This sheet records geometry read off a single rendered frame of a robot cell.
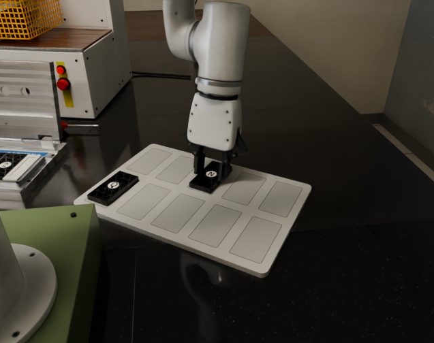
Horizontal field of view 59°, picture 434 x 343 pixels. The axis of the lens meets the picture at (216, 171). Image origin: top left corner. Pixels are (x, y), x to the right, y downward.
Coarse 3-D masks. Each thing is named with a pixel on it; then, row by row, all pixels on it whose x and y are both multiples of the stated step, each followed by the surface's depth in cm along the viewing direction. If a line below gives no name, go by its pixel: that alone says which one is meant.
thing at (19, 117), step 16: (0, 64) 84; (16, 64) 84; (32, 64) 84; (48, 64) 83; (0, 80) 87; (16, 80) 86; (32, 80) 86; (48, 80) 84; (0, 96) 88; (16, 96) 88; (32, 96) 87; (48, 96) 87; (0, 112) 90; (16, 112) 89; (32, 112) 89; (48, 112) 88; (0, 128) 90; (16, 128) 90; (32, 128) 89; (48, 128) 89
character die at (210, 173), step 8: (208, 168) 84; (216, 168) 83; (200, 176) 81; (208, 176) 80; (216, 176) 80; (192, 184) 78; (200, 184) 78; (208, 184) 78; (216, 184) 79; (208, 192) 77
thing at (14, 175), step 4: (28, 156) 85; (32, 156) 85; (36, 156) 85; (40, 156) 85; (24, 160) 84; (28, 160) 84; (32, 160) 84; (36, 160) 84; (20, 164) 82; (24, 164) 82; (28, 164) 82; (32, 164) 82; (16, 168) 81; (20, 168) 81; (24, 168) 81; (28, 168) 81; (12, 172) 79; (16, 172) 80; (20, 172) 79; (24, 172) 80; (8, 176) 78; (12, 176) 79; (16, 176) 78; (20, 176) 78; (12, 180) 77; (16, 180) 77
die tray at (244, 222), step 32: (160, 160) 88; (192, 160) 88; (128, 192) 78; (160, 192) 78; (192, 192) 78; (224, 192) 78; (256, 192) 78; (288, 192) 78; (128, 224) 69; (160, 224) 69; (192, 224) 69; (224, 224) 69; (256, 224) 69; (288, 224) 69; (224, 256) 63; (256, 256) 63
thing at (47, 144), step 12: (0, 144) 92; (12, 144) 92; (24, 144) 92; (36, 144) 92; (48, 144) 91; (60, 144) 92; (48, 156) 88; (60, 156) 90; (48, 168) 85; (36, 180) 81; (0, 192) 76; (12, 192) 76; (24, 192) 77
